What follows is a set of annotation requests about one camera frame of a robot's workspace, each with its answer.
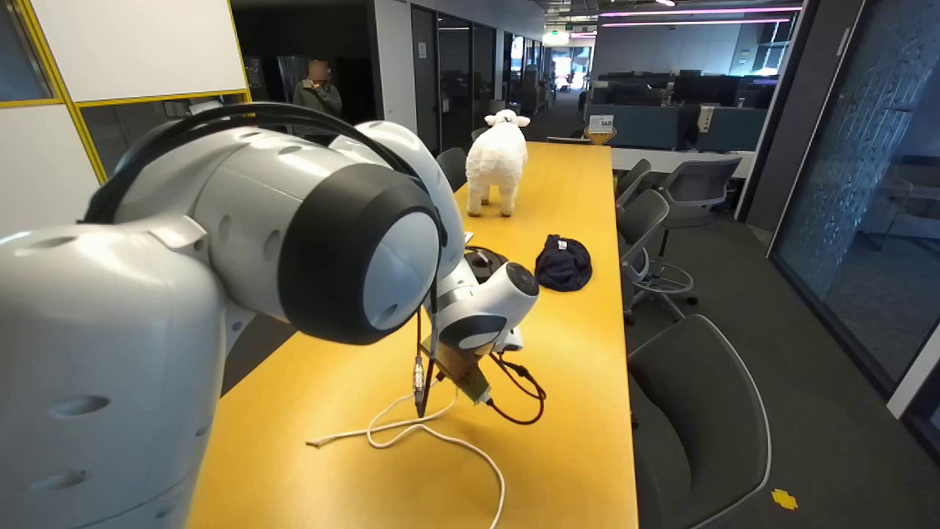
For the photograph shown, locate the white rope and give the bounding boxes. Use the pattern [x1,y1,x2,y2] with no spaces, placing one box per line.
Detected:
[302,385,512,529]

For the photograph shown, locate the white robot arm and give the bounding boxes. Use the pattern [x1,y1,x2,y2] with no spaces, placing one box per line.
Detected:
[0,103,538,529]

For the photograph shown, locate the dark blue cap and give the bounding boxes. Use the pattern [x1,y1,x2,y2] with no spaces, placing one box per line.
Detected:
[535,237,594,291]

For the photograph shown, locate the white plush sheep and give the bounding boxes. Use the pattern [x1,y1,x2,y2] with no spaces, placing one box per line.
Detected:
[463,110,528,217]

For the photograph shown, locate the person in background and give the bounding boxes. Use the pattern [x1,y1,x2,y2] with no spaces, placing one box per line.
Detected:
[294,59,344,119]

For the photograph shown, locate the grey office chair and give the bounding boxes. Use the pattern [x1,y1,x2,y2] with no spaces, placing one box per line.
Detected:
[629,314,773,529]

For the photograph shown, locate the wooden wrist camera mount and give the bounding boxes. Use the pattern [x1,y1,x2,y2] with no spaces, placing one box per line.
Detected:
[435,344,490,404]

